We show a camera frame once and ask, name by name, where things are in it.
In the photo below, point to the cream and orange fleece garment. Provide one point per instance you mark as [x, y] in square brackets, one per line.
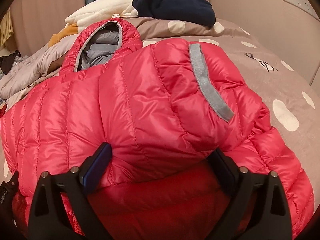
[94, 12]

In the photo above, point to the navy blue garment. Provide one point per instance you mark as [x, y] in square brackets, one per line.
[195, 11]

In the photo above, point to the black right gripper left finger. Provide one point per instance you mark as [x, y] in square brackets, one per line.
[60, 208]

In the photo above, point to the bright red puffer jacket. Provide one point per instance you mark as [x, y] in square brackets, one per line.
[163, 108]

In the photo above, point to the yellow striped cloth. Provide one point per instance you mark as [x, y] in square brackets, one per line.
[6, 28]

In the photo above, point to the black garment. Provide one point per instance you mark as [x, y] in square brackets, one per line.
[6, 62]

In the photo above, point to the grey crumpled quilt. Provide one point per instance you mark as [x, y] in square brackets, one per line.
[38, 65]

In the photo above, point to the brown polka dot bed cover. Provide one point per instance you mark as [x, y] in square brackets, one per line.
[294, 106]

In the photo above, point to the white wall socket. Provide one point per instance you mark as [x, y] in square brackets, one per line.
[303, 5]

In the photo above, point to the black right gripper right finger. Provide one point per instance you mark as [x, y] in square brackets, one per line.
[258, 207]

